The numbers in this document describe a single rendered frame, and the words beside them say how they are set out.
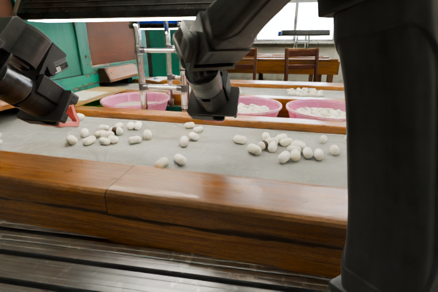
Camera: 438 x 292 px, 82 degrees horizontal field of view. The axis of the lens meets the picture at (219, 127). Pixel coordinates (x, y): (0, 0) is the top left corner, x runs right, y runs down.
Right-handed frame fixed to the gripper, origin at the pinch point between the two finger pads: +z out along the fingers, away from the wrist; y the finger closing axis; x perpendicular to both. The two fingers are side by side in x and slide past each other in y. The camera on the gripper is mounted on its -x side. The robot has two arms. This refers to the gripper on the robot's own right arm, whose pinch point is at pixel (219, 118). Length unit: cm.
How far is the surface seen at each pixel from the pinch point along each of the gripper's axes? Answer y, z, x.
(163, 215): 3.5, -14.3, 23.0
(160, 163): 9.5, -6.2, 13.4
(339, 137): -30.2, 15.8, -3.2
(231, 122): -0.2, 16.2, -5.8
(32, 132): 55, 4, 6
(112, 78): 66, 43, -37
